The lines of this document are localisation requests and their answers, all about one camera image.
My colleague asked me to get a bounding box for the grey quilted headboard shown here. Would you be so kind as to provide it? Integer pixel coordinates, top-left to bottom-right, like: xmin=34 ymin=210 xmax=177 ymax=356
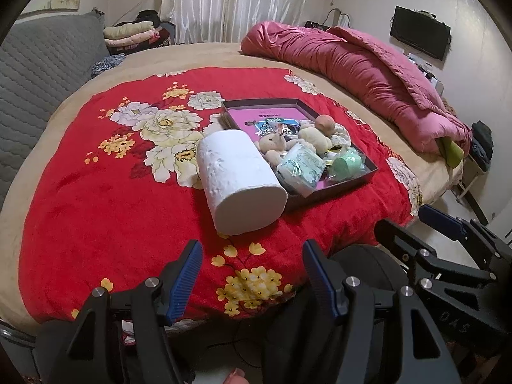
xmin=0 ymin=11 xmax=110 ymax=196

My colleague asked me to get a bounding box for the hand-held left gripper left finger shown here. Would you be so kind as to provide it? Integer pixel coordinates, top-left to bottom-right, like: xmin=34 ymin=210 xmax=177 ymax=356
xmin=36 ymin=240 xmax=204 ymax=384

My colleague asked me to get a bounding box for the white curtain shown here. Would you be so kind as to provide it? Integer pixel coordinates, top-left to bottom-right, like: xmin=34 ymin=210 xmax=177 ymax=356
xmin=160 ymin=0 xmax=313 ymax=44

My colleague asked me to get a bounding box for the white floral cloth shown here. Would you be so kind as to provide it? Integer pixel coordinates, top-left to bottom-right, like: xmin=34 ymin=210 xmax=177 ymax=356
xmin=330 ymin=122 xmax=353 ymax=148

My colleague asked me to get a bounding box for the blue patterned cloth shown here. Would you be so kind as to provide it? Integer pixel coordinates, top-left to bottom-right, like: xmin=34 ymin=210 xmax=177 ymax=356
xmin=90 ymin=53 xmax=129 ymax=78

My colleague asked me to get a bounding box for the dark clothes pile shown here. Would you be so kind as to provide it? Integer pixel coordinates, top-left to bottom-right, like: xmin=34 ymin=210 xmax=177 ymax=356
xmin=469 ymin=121 xmax=494 ymax=164

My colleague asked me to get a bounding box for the grey shallow box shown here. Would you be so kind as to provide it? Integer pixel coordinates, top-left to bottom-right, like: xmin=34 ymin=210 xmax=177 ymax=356
xmin=220 ymin=98 xmax=379 ymax=211

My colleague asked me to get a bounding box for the white paper roll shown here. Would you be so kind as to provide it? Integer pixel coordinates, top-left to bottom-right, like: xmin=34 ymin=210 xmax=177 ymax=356
xmin=196 ymin=129 xmax=289 ymax=236

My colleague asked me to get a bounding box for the stack of folded clothes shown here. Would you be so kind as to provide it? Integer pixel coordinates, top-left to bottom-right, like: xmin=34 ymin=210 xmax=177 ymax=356
xmin=103 ymin=9 xmax=174 ymax=54

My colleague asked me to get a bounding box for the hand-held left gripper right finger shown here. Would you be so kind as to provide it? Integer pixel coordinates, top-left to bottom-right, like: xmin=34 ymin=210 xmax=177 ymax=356
xmin=302 ymin=239 xmax=462 ymax=384

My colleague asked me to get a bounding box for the green white tissue packet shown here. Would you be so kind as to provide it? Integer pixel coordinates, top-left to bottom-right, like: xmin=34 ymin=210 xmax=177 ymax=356
xmin=276 ymin=143 xmax=326 ymax=198

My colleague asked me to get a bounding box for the beige bed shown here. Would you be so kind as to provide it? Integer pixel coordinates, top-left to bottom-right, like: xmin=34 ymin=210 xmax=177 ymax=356
xmin=0 ymin=42 xmax=465 ymax=329

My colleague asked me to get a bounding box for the mint green soft item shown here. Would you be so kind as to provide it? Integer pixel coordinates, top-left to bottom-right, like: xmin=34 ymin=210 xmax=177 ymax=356
xmin=328 ymin=147 xmax=366 ymax=179

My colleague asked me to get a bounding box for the pink book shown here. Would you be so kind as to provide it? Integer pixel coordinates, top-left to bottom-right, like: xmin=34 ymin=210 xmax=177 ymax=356
xmin=228 ymin=108 xmax=316 ymax=137

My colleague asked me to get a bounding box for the black wall television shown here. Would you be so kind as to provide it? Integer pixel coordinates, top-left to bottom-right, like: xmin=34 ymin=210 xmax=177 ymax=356
xmin=390 ymin=5 xmax=452 ymax=61

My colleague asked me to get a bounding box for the cream teddy bear plush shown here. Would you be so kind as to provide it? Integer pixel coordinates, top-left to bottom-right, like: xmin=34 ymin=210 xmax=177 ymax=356
xmin=258 ymin=130 xmax=299 ymax=169

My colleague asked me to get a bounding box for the cream plush toy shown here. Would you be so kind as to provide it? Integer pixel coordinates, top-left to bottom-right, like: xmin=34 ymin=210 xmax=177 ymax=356
xmin=298 ymin=120 xmax=332 ymax=156

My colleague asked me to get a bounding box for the purple cartoon packet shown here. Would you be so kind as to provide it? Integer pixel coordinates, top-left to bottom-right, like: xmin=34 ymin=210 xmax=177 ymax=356
xmin=250 ymin=117 xmax=305 ymax=139

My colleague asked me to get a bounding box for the peach plush toy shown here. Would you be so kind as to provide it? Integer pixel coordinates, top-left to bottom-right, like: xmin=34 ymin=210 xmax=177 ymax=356
xmin=315 ymin=114 xmax=337 ymax=133

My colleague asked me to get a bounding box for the green cloth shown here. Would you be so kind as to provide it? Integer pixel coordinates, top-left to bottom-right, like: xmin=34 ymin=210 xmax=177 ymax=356
xmin=438 ymin=137 xmax=465 ymax=169

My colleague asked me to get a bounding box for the red floral blanket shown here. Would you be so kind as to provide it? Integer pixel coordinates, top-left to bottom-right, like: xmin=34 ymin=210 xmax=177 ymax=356
xmin=18 ymin=66 xmax=422 ymax=329

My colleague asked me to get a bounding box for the white metal rack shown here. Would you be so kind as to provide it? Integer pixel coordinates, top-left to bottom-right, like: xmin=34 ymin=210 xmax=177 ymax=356
xmin=452 ymin=156 xmax=491 ymax=225

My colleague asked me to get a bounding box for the pink quilt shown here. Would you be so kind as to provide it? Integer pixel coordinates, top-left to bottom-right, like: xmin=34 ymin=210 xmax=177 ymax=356
xmin=240 ymin=21 xmax=473 ymax=155

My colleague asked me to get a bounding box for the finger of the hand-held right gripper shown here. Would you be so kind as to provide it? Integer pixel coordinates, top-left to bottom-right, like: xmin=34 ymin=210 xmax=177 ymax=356
xmin=374 ymin=218 xmax=497 ymax=289
xmin=418 ymin=204 xmax=512 ymax=262

